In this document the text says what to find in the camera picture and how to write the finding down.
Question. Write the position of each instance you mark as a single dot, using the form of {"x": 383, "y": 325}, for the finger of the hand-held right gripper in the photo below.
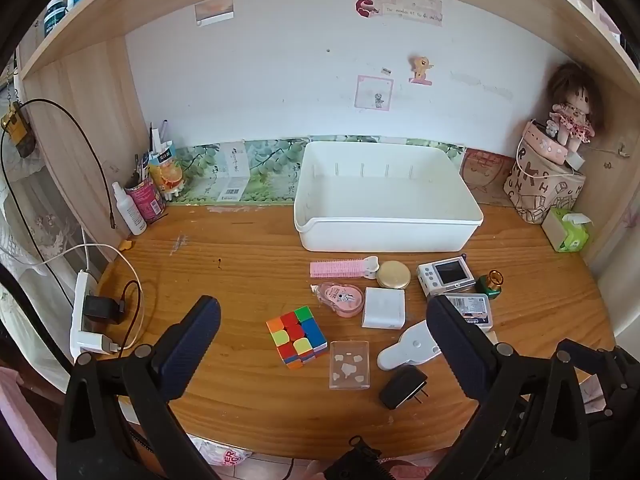
{"x": 620, "y": 365}

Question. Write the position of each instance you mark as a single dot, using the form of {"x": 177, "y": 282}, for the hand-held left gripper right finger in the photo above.
{"x": 450, "y": 345}

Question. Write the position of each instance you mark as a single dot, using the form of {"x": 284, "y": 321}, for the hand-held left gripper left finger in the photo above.
{"x": 195, "y": 340}

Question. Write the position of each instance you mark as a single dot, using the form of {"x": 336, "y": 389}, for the clear case with white label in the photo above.
{"x": 472, "y": 310}

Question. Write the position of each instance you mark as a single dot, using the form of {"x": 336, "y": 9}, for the white handheld device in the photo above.
{"x": 407, "y": 347}

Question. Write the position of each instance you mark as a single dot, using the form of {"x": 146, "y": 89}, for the black charger plug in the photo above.
{"x": 400, "y": 387}

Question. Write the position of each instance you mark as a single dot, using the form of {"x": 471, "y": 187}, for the white handheld game console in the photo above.
{"x": 447, "y": 275}

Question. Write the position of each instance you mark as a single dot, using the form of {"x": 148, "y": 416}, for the green bottle with gold cap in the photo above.
{"x": 491, "y": 286}

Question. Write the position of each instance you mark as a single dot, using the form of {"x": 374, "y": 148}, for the white square charger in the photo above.
{"x": 383, "y": 308}

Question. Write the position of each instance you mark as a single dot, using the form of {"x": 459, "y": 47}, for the gold round compact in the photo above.
{"x": 393, "y": 275}

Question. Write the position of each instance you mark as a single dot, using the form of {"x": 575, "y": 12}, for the colourful puzzle cube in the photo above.
{"x": 296, "y": 337}

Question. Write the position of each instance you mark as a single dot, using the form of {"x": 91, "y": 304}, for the clear plastic box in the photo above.
{"x": 349, "y": 366}

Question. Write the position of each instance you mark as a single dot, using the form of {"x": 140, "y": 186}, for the pink plastic packet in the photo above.
{"x": 342, "y": 301}

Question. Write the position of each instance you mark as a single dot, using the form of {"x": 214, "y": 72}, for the pink folding comb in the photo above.
{"x": 332, "y": 268}

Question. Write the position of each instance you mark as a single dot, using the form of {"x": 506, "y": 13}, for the white plastic bin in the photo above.
{"x": 385, "y": 195}

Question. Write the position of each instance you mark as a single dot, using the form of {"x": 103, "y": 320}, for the white plugged charger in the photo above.
{"x": 100, "y": 344}

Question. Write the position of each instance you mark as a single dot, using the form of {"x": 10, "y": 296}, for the black plugged charger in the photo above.
{"x": 102, "y": 309}

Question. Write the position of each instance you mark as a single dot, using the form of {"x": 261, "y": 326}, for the white printed plastic bag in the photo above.
{"x": 227, "y": 455}

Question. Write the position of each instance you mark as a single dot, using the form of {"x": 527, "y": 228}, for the white power strip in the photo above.
{"x": 80, "y": 285}

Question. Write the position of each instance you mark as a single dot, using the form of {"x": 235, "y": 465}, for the white spray bottle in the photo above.
{"x": 130, "y": 215}

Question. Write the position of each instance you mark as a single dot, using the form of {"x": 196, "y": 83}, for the green tissue pack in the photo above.
{"x": 565, "y": 232}

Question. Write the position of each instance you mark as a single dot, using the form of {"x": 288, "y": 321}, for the pink can pen holder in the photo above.
{"x": 147, "y": 202}

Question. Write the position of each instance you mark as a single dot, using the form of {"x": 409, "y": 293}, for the dark cloth with zipper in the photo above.
{"x": 357, "y": 462}

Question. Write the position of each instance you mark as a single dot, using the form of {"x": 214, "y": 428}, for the white box with barcode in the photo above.
{"x": 232, "y": 175}

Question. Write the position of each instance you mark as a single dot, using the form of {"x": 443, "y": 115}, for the orange cardboard with drawing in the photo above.
{"x": 487, "y": 175}

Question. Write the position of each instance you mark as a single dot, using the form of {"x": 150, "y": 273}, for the letter printed fabric bag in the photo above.
{"x": 542, "y": 190}

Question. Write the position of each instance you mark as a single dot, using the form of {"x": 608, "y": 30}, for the white lace curtain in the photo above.
{"x": 45, "y": 220}

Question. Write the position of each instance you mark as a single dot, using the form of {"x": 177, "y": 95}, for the green leaf printed sheet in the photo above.
{"x": 270, "y": 160}

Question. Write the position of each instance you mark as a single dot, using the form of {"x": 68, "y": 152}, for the black pen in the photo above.
{"x": 151, "y": 137}

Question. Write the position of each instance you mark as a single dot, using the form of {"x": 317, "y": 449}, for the white pen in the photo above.
{"x": 163, "y": 132}

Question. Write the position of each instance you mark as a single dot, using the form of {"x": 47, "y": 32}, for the white adapter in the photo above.
{"x": 575, "y": 160}

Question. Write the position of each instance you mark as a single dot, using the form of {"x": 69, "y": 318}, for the small white bunny figure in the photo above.
{"x": 551, "y": 127}

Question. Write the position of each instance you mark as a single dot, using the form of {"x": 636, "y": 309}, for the clear tape strip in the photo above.
{"x": 465, "y": 78}
{"x": 497, "y": 91}

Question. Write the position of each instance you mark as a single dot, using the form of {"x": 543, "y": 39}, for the brown haired rag doll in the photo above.
{"x": 575, "y": 105}

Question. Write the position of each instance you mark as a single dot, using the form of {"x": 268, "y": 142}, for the yellow brown hanging pouch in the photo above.
{"x": 15, "y": 130}

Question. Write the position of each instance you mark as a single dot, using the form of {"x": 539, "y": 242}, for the wooden shelf unit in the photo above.
{"x": 75, "y": 90}

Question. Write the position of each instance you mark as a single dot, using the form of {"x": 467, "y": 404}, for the taped paper patch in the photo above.
{"x": 215, "y": 10}

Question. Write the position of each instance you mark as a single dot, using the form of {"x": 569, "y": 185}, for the paper strip with writing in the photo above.
{"x": 415, "y": 7}

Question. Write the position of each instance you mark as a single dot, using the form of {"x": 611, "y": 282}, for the teal lidded jar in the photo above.
{"x": 55, "y": 17}

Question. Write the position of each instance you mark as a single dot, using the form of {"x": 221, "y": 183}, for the pink bordered wall note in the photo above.
{"x": 372, "y": 92}

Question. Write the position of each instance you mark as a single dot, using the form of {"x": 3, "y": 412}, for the yellow pony wall sticker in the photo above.
{"x": 421, "y": 67}

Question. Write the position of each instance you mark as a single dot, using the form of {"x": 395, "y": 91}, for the red wall sticker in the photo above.
{"x": 365, "y": 7}

